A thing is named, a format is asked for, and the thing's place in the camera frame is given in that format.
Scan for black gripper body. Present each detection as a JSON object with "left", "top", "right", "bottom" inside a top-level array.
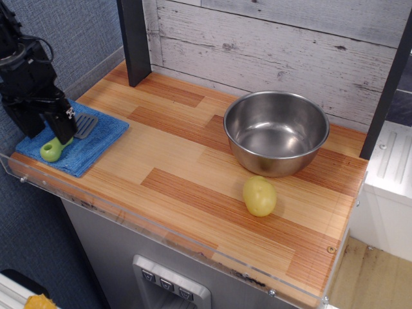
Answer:
[{"left": 1, "top": 41, "right": 70, "bottom": 115}]

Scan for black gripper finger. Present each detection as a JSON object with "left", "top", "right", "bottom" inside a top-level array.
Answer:
[
  {"left": 3, "top": 105, "right": 44, "bottom": 138},
  {"left": 44, "top": 98, "right": 78, "bottom": 145}
]

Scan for green handled grey spatula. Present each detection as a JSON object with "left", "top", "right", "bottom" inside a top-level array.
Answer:
[{"left": 40, "top": 113, "right": 98, "bottom": 162}]

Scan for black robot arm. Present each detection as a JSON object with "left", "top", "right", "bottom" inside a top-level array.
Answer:
[{"left": 1, "top": 2, "right": 77, "bottom": 144}]

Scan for blue folded cloth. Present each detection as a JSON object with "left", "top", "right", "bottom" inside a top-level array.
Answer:
[{"left": 15, "top": 100, "right": 129, "bottom": 178}]

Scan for grey toy fridge cabinet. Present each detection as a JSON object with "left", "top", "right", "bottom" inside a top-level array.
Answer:
[{"left": 63, "top": 200, "right": 293, "bottom": 308}]

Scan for silver dispenser button panel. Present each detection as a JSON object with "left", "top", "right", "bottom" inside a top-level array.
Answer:
[{"left": 133, "top": 254, "right": 212, "bottom": 308}]

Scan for yellow object bottom left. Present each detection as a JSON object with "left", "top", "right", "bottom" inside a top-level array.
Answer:
[{"left": 23, "top": 294, "right": 57, "bottom": 309}]

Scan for yellow plastic potato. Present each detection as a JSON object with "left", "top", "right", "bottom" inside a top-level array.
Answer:
[{"left": 243, "top": 176, "right": 277, "bottom": 217}]

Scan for stainless steel bowl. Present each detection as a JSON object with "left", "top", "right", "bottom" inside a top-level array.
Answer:
[{"left": 223, "top": 91, "right": 330, "bottom": 178}]

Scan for white toy sink unit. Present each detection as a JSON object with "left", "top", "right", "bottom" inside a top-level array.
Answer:
[{"left": 349, "top": 121, "right": 411, "bottom": 261}]

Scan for dark grey left post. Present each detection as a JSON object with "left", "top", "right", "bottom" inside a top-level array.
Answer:
[{"left": 117, "top": 0, "right": 152, "bottom": 87}]

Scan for dark grey post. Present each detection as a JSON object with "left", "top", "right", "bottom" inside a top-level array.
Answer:
[
  {"left": 117, "top": 0, "right": 152, "bottom": 87},
  {"left": 359, "top": 12, "right": 411, "bottom": 160}
]

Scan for clear acrylic guard rail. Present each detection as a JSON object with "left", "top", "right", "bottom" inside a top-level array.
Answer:
[{"left": 0, "top": 44, "right": 370, "bottom": 309}]

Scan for dark grey right post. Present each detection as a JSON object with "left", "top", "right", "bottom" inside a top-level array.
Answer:
[{"left": 359, "top": 12, "right": 411, "bottom": 160}]

